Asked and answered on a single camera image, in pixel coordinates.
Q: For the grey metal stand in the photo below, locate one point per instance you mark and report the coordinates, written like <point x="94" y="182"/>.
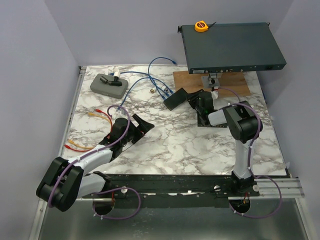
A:
<point x="211" y="80"/>

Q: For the dark green rack unit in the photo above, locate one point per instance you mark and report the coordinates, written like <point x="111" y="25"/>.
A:
<point x="231" y="47"/>

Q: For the yellow tape measure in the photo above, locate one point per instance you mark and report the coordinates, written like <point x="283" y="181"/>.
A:
<point x="202" y="26"/>

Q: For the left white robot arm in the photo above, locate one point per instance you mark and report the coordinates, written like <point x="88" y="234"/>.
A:
<point x="82" y="167"/>

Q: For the grey case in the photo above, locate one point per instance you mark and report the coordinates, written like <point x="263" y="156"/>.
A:
<point x="116" y="92"/>

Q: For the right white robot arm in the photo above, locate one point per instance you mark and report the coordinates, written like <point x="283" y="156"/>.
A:
<point x="242" y="121"/>

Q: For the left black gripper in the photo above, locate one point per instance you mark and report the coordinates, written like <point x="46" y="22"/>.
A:
<point x="143" y="125"/>

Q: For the black T-shaped fitting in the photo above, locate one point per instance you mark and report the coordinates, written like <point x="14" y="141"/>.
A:
<point x="111" y="80"/>

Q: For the black TP-Link network switch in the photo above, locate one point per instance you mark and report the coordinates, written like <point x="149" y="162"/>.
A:
<point x="214" y="119"/>

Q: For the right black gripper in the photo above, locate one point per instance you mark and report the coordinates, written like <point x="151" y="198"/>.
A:
<point x="191" y="100"/>

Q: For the wooden board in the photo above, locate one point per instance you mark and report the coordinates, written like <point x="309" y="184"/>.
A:
<point x="192" y="83"/>

